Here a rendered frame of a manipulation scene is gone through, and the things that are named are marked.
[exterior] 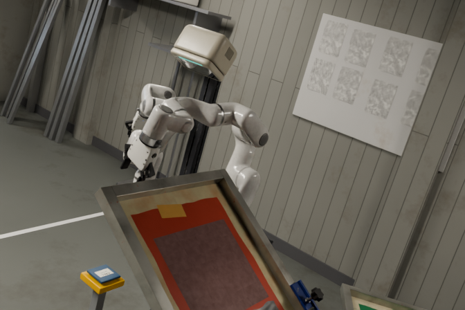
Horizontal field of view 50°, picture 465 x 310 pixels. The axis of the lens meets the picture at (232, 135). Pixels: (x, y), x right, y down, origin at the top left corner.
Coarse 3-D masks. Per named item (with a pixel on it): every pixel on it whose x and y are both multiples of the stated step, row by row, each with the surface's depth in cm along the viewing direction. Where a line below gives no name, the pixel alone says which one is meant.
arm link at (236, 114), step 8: (224, 104) 183; (232, 104) 185; (240, 104) 186; (224, 112) 181; (232, 112) 183; (240, 112) 182; (248, 112) 181; (224, 120) 181; (232, 120) 184; (240, 120) 181; (248, 120) 181; (256, 120) 184; (240, 128) 183; (248, 128) 183; (256, 128) 185; (264, 128) 189; (248, 136) 185; (256, 136) 187; (264, 136) 190; (256, 144) 189; (264, 144) 192
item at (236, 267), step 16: (192, 208) 167; (208, 208) 172; (192, 224) 162; (208, 224) 167; (224, 224) 172; (208, 240) 162; (224, 240) 167; (240, 240) 173; (208, 256) 157; (224, 256) 162; (240, 256) 167; (224, 272) 157; (240, 272) 162; (256, 272) 167; (240, 288) 157; (256, 288) 162; (240, 304) 153; (256, 304) 157
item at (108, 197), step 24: (96, 192) 142; (120, 192) 145; (144, 192) 152; (120, 216) 139; (240, 216) 180; (120, 240) 137; (264, 240) 176; (144, 264) 134; (144, 288) 132; (288, 288) 169
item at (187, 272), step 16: (144, 224) 148; (160, 224) 152; (176, 224) 157; (144, 240) 144; (160, 240) 148; (176, 240) 152; (192, 240) 157; (160, 256) 144; (176, 256) 148; (192, 256) 153; (176, 272) 144; (192, 272) 148; (208, 272) 153; (176, 288) 141; (192, 288) 144; (208, 288) 149; (224, 288) 153; (176, 304) 137; (192, 304) 141; (208, 304) 144; (224, 304) 149
